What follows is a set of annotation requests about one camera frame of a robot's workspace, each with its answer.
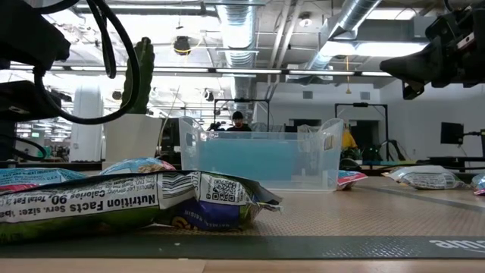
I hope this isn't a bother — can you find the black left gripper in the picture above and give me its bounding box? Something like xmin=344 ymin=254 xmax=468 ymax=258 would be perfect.
xmin=0 ymin=81 xmax=64 ymax=123

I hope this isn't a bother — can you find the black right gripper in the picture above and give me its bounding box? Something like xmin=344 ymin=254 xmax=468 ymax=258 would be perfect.
xmin=380 ymin=5 xmax=485 ymax=100

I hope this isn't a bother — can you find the blue orange granola bar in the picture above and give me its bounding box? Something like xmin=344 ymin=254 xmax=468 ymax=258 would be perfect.
xmin=0 ymin=168 xmax=89 ymax=193

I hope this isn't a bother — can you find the blue red granola bar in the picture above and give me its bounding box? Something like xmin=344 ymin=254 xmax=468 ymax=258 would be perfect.
xmin=99 ymin=157 xmax=177 ymax=176
xmin=336 ymin=169 xmax=369 ymax=191
xmin=471 ymin=173 xmax=485 ymax=196

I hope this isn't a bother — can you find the blue purple granola bar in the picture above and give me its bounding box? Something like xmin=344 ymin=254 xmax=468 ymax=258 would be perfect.
xmin=0 ymin=170 xmax=284 ymax=243

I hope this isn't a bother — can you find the black monitor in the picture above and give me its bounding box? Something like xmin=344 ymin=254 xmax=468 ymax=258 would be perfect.
xmin=440 ymin=121 xmax=465 ymax=145

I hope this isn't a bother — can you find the white column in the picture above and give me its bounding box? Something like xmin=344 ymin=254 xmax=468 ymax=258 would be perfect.
xmin=71 ymin=85 xmax=104 ymax=163

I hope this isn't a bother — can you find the person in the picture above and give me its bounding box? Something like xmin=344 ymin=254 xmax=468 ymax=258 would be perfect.
xmin=340 ymin=121 xmax=359 ymax=152
xmin=226 ymin=110 xmax=253 ymax=133

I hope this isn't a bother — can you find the black background table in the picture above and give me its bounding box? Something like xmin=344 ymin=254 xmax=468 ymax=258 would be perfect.
xmin=416 ymin=155 xmax=485 ymax=168

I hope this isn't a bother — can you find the clear plastic bin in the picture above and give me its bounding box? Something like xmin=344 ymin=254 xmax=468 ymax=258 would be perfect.
xmin=178 ymin=116 xmax=345 ymax=193
xmin=296 ymin=124 xmax=323 ymax=142

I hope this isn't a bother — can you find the green cactus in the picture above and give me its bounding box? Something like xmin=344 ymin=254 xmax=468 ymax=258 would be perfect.
xmin=120 ymin=36 xmax=155 ymax=115

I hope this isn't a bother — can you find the translucent baking mat black border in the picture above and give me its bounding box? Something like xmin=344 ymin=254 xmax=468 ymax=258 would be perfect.
xmin=0 ymin=185 xmax=485 ymax=261

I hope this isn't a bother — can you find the black round ceiling device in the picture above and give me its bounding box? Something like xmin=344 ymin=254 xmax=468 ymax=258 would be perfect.
xmin=173 ymin=36 xmax=192 ymax=56

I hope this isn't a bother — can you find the long ceiling light strip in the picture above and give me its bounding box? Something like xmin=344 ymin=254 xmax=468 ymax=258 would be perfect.
xmin=9 ymin=64 xmax=393 ymax=78

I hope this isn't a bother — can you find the black frame stand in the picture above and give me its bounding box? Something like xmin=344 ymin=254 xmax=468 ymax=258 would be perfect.
xmin=213 ymin=98 xmax=271 ymax=132
xmin=334 ymin=102 xmax=390 ymax=160

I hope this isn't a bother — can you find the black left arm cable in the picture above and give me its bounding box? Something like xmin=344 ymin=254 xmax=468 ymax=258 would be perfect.
xmin=33 ymin=0 xmax=142 ymax=126

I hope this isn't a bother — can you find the black aluminium frame rail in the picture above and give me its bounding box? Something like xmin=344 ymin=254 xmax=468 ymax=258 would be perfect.
xmin=14 ymin=161 xmax=387 ymax=178

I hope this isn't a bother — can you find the silver ceiling duct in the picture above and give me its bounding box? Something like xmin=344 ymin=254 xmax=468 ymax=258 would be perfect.
xmin=216 ymin=0 xmax=259 ymax=115
xmin=306 ymin=0 xmax=382 ymax=71

